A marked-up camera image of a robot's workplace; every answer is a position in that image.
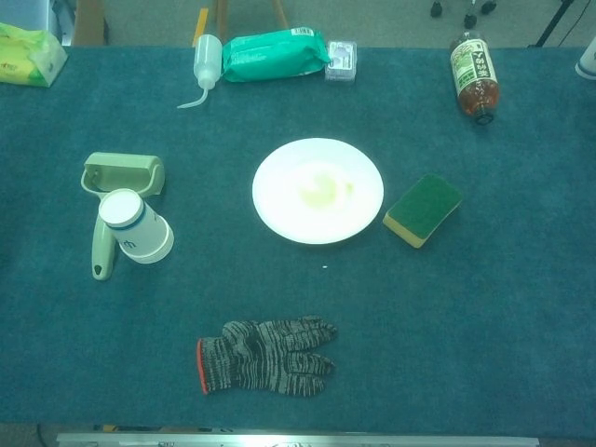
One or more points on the aluminium rail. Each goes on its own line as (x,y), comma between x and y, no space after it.
(298,440)

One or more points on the black tripod leg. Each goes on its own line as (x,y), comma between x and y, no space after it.
(554,23)

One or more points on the black wheeled chair base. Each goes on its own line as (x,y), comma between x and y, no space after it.
(470,19)

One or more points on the pale green lint roller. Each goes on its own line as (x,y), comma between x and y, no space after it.
(125,167)

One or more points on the brown cardboard box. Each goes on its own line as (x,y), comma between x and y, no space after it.
(90,23)

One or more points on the teal table cloth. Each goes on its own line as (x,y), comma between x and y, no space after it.
(419,302)

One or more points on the white cup blue stripe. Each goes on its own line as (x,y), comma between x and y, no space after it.
(587,60)

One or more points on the clear squeeze wash bottle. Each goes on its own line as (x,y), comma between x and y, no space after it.
(207,58)

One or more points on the brown tea bottle green label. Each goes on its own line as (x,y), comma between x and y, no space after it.
(475,70)

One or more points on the green yellow sponge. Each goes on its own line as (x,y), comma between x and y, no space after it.
(423,207)

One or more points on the white round plate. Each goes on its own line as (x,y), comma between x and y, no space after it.
(288,209)

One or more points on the small clear plastic box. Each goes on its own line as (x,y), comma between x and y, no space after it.
(342,58)

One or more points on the white paper cup blue band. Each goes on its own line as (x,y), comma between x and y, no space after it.
(139,228)

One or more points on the green wet wipes pack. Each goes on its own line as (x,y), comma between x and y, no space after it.
(270,56)

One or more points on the grey black knit glove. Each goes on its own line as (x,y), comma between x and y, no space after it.
(261,358)

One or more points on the yellow green tissue pack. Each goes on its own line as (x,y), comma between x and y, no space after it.
(23,60)

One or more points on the wooden easel legs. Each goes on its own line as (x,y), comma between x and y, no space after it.
(221,18)

